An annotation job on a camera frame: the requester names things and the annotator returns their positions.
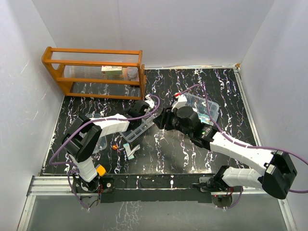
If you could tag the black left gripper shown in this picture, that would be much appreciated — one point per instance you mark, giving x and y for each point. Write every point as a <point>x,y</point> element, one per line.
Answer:
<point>127,112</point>

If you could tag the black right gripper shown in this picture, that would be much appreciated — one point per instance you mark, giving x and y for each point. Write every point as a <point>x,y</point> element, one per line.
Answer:
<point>163,121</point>

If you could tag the clear divider tray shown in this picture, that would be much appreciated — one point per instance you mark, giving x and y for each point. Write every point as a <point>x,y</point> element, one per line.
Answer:
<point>133,134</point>

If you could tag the clear first aid box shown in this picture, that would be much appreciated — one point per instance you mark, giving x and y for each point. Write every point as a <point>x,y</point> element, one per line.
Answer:
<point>199,106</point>

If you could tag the teal white sachet strips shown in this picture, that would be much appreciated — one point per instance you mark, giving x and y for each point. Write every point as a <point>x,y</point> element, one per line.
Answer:
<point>130,152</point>

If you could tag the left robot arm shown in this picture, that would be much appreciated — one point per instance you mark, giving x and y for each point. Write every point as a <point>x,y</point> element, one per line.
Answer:
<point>83,160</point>

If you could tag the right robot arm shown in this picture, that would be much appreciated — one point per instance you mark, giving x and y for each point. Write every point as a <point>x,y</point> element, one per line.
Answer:
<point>274,172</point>

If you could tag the green white medicine box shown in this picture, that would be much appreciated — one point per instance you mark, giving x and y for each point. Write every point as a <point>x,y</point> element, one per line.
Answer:
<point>111,70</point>

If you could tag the small clear round jar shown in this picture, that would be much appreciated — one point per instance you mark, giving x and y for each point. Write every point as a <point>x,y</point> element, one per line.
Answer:
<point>132,73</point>

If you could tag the orange wooden shelf rack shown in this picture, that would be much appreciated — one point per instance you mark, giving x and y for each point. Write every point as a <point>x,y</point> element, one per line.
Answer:
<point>77,72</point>

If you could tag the clear box lid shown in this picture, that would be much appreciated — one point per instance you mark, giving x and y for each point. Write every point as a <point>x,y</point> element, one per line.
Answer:
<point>88,138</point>

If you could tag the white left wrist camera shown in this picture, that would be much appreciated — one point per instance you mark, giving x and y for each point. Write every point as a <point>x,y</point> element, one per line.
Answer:
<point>150,101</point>

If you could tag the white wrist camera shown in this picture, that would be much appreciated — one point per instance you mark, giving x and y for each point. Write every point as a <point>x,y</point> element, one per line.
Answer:
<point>180,100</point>
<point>150,101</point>

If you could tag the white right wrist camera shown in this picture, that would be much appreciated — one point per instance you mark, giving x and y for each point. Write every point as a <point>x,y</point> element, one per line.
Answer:
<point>180,100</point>

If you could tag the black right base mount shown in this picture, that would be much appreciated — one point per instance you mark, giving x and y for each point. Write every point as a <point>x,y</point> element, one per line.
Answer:
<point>210,184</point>

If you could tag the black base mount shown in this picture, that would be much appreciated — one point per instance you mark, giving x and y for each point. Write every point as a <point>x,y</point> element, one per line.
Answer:
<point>210,184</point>
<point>101,186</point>

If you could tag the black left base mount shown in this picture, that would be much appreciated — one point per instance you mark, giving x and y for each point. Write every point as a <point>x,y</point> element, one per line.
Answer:
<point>101,186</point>

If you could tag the aluminium frame rail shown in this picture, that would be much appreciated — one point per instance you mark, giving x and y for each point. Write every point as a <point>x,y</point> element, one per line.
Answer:
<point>132,202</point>

